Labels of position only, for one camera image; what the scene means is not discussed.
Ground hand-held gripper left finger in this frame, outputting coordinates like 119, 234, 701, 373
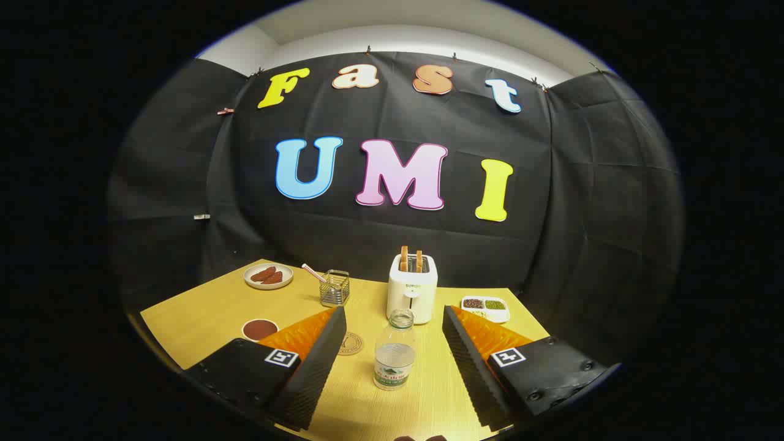
184, 306, 348, 432

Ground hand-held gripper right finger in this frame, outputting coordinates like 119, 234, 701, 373
442, 304, 613, 432

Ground round wooden coaster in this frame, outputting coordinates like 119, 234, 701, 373
336, 331, 364, 356

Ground beige cup with wooden handle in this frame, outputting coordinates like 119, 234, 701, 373
241, 318, 280, 342

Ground clear plastic juice bottle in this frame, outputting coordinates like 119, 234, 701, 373
374, 309, 417, 391

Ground white divided bean dish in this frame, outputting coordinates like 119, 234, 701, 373
461, 296, 511, 324

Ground white toaster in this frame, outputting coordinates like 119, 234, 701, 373
386, 253, 439, 325

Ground round white plate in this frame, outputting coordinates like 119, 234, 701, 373
243, 263, 294, 290

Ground wooden table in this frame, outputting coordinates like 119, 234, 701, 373
140, 258, 551, 441

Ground black backdrop cloth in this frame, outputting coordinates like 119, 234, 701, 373
107, 51, 684, 368

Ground metal wire basket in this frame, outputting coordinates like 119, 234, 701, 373
319, 269, 351, 307

